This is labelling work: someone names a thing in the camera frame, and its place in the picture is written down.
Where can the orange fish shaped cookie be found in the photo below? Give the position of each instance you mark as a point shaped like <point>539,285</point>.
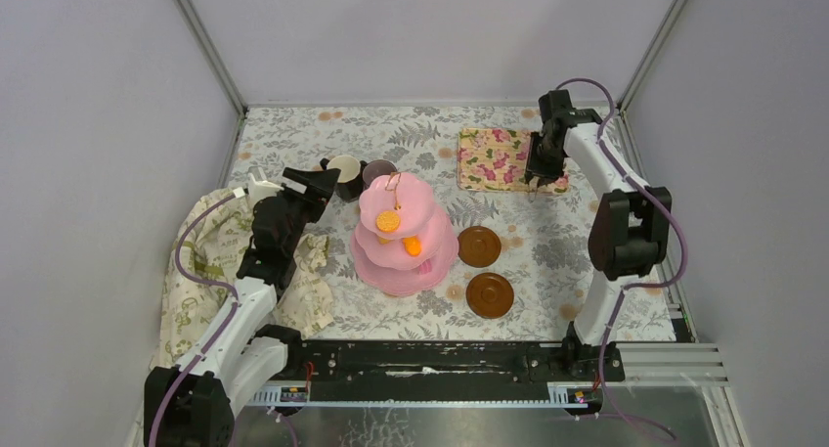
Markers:
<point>412,246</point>

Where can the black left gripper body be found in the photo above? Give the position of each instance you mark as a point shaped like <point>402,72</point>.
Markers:
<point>301,194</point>

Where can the black mug white inside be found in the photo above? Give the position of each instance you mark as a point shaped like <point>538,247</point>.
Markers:
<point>350,183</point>

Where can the dark purple cup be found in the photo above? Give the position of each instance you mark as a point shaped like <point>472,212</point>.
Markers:
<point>375,169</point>

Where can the cream green patterned cloth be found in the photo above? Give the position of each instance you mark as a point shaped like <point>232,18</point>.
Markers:
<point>213,238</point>

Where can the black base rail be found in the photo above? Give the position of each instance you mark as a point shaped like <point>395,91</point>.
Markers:
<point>412,373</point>

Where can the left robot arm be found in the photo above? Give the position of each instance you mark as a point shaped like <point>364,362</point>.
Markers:
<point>196,401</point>

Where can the brown wooden saucer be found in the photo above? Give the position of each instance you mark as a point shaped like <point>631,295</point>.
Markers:
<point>489,295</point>
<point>479,246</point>

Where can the floral yellow tray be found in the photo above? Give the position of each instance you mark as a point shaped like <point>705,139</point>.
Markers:
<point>493,160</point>

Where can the pink three-tier cake stand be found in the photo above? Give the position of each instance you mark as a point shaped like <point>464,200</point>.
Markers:
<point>388,267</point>

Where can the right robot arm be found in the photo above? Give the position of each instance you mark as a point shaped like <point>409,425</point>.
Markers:
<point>629,234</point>

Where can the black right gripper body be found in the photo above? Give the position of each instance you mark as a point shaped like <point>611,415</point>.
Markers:
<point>544,161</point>

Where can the floral grey tablecloth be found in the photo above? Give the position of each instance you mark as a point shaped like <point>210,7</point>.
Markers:
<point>544,237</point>

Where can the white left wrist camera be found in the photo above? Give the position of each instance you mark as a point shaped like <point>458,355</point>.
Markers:
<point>259,187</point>

